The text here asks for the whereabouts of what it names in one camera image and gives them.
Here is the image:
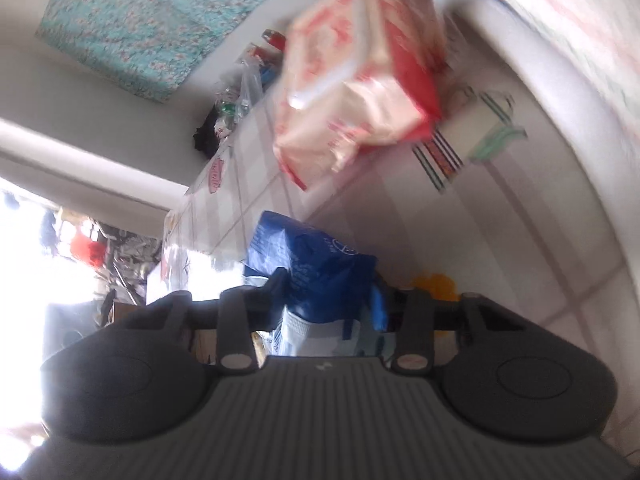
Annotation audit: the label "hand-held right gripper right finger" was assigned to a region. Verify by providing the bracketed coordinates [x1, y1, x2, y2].
[370, 280, 528, 375]

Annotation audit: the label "clear plastic bottles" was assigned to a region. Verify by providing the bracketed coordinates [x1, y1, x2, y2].
[215, 82, 251, 137]

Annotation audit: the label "dark cloth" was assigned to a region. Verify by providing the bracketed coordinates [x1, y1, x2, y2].
[193, 109, 222, 154]

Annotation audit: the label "teal floral cloth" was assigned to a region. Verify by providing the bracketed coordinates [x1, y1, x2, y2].
[35, 0, 307, 104]

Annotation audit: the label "clear plastic bag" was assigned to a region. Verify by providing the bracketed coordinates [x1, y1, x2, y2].
[239, 45, 265, 111]

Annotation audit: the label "hanging clothes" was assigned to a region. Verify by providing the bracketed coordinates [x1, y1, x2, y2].
[40, 205, 166, 311]

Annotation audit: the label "blue packet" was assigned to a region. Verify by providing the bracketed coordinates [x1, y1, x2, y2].
[242, 210, 379, 357]

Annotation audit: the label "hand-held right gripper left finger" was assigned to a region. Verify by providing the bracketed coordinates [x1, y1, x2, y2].
[147, 267, 290, 372]

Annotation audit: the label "pink wet wipes pack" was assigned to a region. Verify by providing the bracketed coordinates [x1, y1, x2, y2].
[272, 0, 444, 192]

